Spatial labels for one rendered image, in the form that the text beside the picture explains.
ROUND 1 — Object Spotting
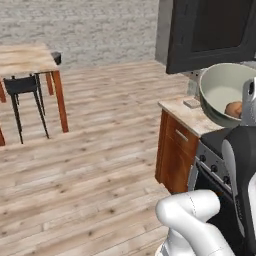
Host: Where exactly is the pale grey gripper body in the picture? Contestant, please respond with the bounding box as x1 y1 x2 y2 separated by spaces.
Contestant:
240 77 256 127

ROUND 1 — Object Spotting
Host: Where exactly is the brown onion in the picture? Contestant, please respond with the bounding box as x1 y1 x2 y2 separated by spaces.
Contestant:
224 100 244 120

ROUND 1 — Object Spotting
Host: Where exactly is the grey-green bowl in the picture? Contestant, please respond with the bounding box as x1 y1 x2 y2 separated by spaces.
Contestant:
198 62 256 130

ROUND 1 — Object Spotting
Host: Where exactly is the black microwave door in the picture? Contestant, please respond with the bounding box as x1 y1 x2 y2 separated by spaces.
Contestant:
165 0 256 75

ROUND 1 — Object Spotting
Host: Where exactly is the brown wooden cabinet door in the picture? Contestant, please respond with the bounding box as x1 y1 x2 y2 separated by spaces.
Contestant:
162 139 198 195

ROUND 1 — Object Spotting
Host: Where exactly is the small grey flat block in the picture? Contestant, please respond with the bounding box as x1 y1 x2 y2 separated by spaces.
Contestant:
182 98 202 110

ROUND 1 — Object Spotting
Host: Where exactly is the steel and black oven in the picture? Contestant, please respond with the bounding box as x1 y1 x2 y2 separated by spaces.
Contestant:
187 127 256 256

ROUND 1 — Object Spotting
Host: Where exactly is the brown wooden drawer front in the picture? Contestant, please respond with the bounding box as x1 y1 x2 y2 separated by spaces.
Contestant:
165 112 200 157

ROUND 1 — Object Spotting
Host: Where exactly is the brown wooden base cabinet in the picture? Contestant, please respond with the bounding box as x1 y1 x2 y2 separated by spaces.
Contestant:
154 108 200 195

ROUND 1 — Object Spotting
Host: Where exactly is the wooden dining table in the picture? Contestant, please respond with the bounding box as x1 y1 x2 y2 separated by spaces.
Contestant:
0 42 70 148

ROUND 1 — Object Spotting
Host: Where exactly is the silver drawer handle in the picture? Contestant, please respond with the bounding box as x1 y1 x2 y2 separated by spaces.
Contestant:
175 128 190 143

